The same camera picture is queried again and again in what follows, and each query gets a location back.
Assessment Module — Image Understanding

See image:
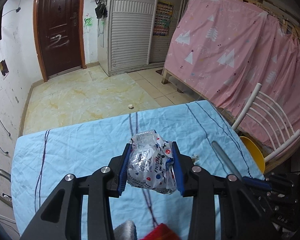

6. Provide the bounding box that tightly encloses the white printed tissue packet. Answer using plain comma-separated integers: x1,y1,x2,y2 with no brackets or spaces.
127,130,177,194

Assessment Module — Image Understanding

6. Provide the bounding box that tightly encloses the yellow plastic trash bin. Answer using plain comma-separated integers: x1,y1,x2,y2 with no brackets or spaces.
239,136,266,174

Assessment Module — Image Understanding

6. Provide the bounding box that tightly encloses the clear plastic tube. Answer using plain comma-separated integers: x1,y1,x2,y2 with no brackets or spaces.
211,141,242,180

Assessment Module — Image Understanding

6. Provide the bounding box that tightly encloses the red knitted sock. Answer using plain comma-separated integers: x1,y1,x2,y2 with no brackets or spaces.
142,223,180,240

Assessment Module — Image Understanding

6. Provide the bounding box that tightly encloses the white metal chair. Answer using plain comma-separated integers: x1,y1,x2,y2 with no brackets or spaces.
232,83,300,163

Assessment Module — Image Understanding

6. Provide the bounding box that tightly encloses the light blue bed sheet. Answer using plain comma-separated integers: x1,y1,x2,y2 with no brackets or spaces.
11,101,264,239

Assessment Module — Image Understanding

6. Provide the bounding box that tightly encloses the pink tree-print curtain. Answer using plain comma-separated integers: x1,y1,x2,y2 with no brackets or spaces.
163,0,300,151

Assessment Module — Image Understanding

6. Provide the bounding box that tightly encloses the white louvered wardrobe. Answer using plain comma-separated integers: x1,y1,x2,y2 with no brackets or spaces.
97,0,185,76

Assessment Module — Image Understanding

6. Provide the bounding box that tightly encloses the dark brown wooden door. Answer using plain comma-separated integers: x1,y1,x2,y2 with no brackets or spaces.
33,0,85,82

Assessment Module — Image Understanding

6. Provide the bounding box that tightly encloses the grey metal chair frame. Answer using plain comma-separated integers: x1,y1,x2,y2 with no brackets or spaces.
0,168,13,208

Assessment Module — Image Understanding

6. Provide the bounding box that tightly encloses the wooden bunk bed frame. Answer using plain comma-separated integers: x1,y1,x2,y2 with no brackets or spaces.
161,0,300,173

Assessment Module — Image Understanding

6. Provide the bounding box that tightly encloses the colourful grid wall poster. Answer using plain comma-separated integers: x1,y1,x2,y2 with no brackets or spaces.
153,1,173,36

